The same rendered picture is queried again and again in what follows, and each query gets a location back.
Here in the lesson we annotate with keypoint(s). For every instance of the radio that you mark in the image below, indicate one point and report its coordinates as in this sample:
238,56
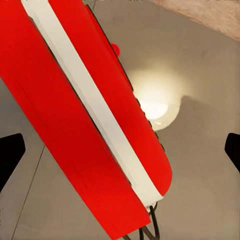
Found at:
66,76

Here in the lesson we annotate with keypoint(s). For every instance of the coffee table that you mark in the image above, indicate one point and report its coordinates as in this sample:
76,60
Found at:
186,77

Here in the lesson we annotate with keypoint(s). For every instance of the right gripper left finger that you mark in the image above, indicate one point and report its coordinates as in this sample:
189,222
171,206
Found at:
12,149

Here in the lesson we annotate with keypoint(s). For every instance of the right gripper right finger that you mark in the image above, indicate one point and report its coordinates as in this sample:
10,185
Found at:
232,149

